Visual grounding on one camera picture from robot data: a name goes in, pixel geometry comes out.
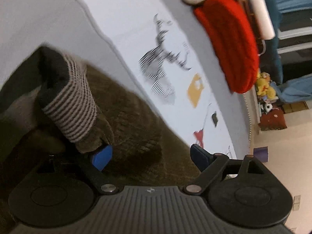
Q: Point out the purple box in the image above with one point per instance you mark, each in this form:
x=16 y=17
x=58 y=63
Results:
x=261 y=154

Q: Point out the pile of yellow plush toys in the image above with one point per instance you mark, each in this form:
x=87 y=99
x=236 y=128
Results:
x=264 y=85

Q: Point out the blue cloth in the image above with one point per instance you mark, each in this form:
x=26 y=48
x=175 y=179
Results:
x=296 y=87

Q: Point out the black and white plush toy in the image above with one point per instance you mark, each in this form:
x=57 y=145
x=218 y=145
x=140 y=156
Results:
x=265 y=107

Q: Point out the white long pillow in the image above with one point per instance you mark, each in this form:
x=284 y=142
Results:
x=262 y=9

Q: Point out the red folded blanket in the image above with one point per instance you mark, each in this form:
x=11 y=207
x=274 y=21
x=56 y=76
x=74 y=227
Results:
x=231 y=43

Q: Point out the grey printed bed sheet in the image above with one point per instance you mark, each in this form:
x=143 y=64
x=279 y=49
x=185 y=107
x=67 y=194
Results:
x=136 y=29

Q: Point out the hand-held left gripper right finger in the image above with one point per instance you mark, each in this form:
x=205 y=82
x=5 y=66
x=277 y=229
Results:
x=199 y=156

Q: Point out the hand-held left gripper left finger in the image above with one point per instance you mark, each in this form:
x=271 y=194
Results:
x=102 y=157

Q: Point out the teal plush pillow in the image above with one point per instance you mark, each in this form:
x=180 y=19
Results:
x=274 y=41

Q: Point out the dark red cushion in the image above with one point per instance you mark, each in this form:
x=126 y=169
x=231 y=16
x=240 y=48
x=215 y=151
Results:
x=273 y=119

